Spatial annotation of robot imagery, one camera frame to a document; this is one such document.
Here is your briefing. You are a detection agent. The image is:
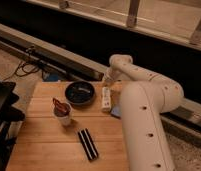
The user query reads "black striped box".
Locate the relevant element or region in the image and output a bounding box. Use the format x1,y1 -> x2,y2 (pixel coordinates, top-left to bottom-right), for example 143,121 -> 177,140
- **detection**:
78,129 -> 99,161

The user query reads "black cable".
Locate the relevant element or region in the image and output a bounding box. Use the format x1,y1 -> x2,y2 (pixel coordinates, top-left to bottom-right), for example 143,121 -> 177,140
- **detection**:
3,60 -> 45,82

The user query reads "blue sponge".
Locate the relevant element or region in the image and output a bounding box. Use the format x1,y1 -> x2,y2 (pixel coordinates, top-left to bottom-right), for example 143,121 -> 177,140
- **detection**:
111,106 -> 121,118

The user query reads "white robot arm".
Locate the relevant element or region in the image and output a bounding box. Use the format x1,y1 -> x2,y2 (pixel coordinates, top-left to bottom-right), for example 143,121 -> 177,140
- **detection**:
104,54 -> 184,171

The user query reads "brown snack wrapper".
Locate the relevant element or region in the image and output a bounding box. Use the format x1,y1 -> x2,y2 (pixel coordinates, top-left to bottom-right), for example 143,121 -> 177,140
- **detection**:
53,98 -> 70,117

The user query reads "black chair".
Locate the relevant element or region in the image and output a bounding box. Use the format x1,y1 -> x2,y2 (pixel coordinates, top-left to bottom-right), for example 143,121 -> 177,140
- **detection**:
0,81 -> 25,171

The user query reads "blue box on floor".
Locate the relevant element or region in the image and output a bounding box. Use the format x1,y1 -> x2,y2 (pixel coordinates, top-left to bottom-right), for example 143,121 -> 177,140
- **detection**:
42,72 -> 59,82

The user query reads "white bottle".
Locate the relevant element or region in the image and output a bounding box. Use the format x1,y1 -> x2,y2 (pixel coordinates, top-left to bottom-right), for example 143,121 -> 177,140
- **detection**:
101,87 -> 111,112

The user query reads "white paper cup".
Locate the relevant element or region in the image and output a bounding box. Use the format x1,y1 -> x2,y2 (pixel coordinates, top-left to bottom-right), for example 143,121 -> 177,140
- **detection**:
54,102 -> 71,126

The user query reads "dark blue bowl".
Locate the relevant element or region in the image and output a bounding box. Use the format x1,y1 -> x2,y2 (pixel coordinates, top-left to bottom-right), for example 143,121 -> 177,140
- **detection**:
65,81 -> 95,105

